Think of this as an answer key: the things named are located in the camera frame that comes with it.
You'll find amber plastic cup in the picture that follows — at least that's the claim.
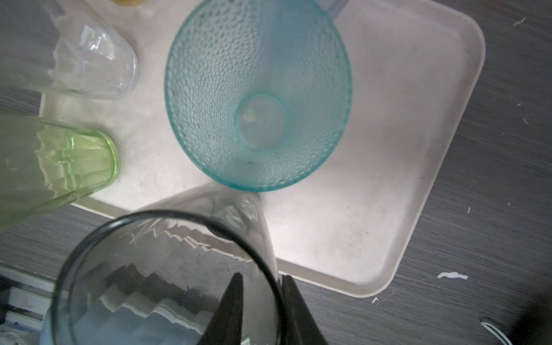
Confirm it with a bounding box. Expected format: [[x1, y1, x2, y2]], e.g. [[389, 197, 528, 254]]
[[112, 0, 144, 6]]

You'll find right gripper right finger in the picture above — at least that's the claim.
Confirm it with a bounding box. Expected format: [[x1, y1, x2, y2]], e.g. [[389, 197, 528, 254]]
[[282, 275, 328, 345]]

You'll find beige plastic tray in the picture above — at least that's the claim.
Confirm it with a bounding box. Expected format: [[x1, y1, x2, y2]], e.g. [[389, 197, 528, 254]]
[[40, 1, 485, 298]]

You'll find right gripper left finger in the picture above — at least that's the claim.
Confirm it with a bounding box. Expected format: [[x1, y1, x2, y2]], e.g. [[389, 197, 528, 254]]
[[198, 273, 244, 345]]

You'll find teal frosted plastic cup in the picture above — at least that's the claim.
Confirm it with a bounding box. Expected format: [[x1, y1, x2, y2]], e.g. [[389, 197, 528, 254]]
[[164, 1, 353, 193]]

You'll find grey smoked plastic cup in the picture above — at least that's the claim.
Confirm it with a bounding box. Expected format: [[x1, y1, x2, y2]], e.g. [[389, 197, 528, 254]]
[[47, 184, 285, 344]]

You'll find tall green plastic cup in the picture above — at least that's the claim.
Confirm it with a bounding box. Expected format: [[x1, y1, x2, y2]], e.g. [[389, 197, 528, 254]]
[[1, 110, 120, 230]]

